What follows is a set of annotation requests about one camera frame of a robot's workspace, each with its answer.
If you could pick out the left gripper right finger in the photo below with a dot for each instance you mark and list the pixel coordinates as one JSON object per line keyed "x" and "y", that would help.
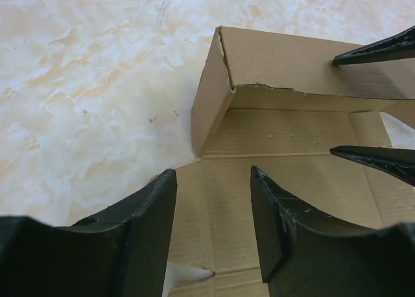
{"x": 304, "y": 251}

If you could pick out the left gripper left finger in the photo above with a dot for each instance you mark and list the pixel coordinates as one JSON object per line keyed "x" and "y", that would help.
{"x": 119, "y": 251}

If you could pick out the brown cardboard box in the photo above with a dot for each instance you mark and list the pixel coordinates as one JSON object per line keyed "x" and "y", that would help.
{"x": 276, "y": 102}

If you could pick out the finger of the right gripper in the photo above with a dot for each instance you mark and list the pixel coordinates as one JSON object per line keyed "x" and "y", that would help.
{"x": 397, "y": 47}
{"x": 396, "y": 162}

